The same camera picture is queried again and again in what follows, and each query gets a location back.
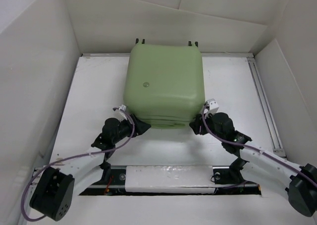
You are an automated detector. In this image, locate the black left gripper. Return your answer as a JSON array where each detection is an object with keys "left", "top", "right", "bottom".
[{"left": 112, "top": 114, "right": 150, "bottom": 144}]

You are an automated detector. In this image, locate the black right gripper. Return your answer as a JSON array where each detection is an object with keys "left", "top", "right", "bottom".
[{"left": 188, "top": 110, "right": 224, "bottom": 142}]

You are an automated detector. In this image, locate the green hard-shell suitcase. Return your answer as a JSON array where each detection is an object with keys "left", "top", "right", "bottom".
[{"left": 123, "top": 39, "right": 205, "bottom": 129}]

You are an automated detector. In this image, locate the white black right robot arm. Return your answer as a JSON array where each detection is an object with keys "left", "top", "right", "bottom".
[{"left": 189, "top": 112, "right": 317, "bottom": 217}]

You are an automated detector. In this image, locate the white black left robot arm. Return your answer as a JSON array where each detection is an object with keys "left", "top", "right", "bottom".
[{"left": 29, "top": 114, "right": 151, "bottom": 222}]

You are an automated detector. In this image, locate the white foam block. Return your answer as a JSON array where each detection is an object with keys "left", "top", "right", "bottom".
[{"left": 125, "top": 166, "right": 216, "bottom": 194}]

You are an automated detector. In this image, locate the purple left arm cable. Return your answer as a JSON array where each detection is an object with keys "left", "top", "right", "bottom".
[{"left": 20, "top": 107, "right": 138, "bottom": 222}]

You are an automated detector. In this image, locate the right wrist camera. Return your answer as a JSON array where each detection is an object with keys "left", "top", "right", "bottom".
[{"left": 206, "top": 99, "right": 219, "bottom": 114}]

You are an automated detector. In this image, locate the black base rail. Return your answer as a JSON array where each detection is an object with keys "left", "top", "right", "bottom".
[{"left": 81, "top": 165, "right": 261, "bottom": 196}]

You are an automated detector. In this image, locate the aluminium side rail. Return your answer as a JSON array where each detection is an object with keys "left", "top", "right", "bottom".
[{"left": 247, "top": 57, "right": 287, "bottom": 158}]

